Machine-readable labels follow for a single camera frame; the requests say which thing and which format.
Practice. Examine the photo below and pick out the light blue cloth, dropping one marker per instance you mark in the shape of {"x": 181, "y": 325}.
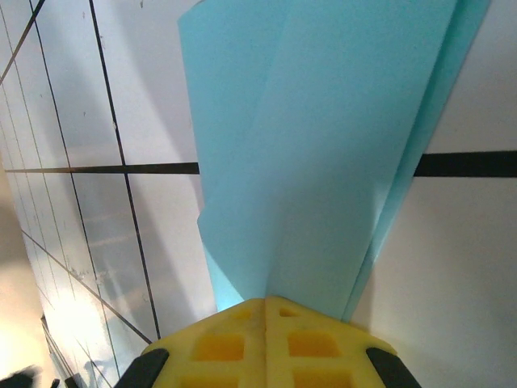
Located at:
{"x": 303, "y": 141}

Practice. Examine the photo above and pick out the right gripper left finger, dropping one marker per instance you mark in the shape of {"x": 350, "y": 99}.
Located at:
{"x": 218, "y": 347}

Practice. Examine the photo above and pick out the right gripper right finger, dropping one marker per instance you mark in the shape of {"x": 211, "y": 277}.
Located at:
{"x": 315, "y": 347}

